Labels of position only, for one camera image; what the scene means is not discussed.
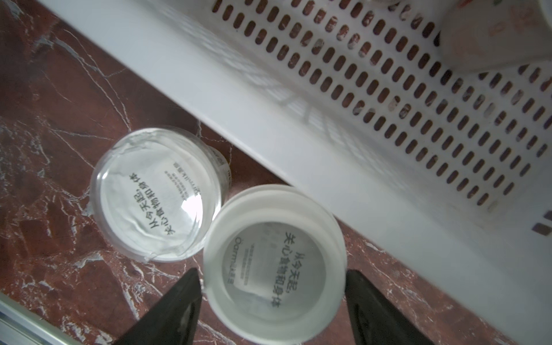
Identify white plastic perforated basket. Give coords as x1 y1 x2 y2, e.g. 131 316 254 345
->
45 1 551 344

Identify foil topped yogurt cup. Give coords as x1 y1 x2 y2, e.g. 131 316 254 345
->
89 127 231 262

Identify white lidded yogurt cup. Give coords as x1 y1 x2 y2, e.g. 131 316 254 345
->
440 0 551 73
203 184 347 344

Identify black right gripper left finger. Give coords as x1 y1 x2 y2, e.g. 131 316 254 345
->
115 268 202 345

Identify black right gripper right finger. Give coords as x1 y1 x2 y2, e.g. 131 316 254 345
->
345 270 432 345

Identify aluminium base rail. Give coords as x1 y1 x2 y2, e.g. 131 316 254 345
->
1 293 81 345

